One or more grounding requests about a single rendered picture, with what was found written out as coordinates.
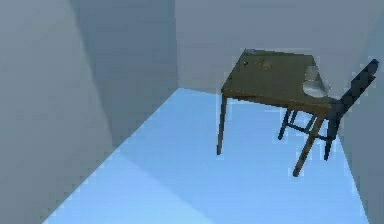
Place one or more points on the clear glass jug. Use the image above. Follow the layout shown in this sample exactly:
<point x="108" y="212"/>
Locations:
<point x="314" y="85"/>

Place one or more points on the small black round object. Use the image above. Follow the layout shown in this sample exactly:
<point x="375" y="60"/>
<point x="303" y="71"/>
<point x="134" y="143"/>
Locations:
<point x="246" y="63"/>

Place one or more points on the brown wooden table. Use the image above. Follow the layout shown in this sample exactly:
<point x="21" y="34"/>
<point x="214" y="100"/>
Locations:
<point x="273" y="80"/>

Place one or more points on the small brown crumbly object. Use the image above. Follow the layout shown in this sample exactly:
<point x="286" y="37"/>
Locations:
<point x="265" y="64"/>

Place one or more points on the black chair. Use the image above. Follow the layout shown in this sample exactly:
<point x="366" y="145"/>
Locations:
<point x="354" y="89"/>

